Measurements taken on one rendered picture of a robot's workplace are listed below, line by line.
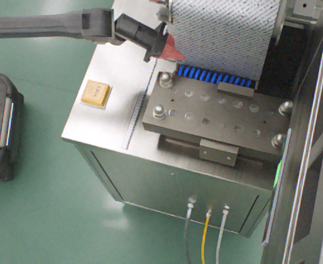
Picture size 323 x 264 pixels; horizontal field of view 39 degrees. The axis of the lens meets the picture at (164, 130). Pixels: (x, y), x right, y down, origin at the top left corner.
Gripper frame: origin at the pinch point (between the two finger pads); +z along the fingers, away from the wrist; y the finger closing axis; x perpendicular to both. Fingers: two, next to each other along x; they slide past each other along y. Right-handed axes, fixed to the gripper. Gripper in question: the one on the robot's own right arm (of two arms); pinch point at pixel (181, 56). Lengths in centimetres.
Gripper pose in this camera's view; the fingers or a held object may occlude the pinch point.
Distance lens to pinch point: 125.3
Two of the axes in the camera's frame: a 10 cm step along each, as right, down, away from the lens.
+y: -2.8, 9.0, -3.4
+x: 4.2, -2.1, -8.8
